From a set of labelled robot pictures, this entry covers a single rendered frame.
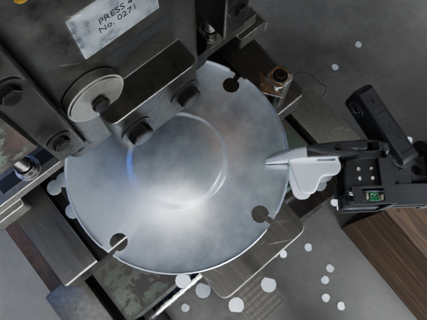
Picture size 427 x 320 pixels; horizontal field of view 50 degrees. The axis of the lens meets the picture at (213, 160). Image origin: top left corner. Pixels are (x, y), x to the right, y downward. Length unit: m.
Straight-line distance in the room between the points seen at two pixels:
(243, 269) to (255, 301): 0.63
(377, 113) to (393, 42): 1.06
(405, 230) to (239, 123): 0.59
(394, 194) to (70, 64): 0.40
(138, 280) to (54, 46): 0.46
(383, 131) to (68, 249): 0.45
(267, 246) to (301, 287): 0.81
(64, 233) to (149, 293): 0.15
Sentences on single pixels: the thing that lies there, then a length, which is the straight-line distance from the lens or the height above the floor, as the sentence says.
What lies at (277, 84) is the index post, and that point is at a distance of 0.62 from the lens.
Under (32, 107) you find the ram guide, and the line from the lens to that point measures 0.31.
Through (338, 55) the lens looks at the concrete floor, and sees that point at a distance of 1.59.
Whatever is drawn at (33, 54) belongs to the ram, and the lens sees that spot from 0.33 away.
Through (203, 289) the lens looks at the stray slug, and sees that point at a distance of 0.71.
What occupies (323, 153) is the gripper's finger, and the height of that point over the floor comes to 0.82.
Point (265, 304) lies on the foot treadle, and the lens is 1.20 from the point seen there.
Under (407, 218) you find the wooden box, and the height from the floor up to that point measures 0.35.
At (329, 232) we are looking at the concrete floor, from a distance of 1.41.
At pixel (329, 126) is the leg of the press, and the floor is 0.64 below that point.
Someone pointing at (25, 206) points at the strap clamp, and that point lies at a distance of 0.69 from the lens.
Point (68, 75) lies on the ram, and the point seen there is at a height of 1.03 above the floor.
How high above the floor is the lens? 1.35
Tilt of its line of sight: 75 degrees down
